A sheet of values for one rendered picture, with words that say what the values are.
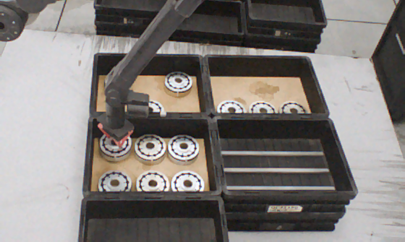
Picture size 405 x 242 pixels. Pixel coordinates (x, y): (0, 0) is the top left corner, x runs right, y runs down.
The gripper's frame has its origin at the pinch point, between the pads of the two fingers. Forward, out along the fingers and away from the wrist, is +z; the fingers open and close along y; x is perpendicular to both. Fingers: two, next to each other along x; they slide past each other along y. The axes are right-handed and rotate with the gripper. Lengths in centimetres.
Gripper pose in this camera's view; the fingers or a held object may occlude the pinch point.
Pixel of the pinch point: (115, 140)
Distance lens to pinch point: 160.8
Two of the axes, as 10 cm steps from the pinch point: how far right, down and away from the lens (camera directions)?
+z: -0.6, 6.8, 7.3
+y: -7.3, -5.3, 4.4
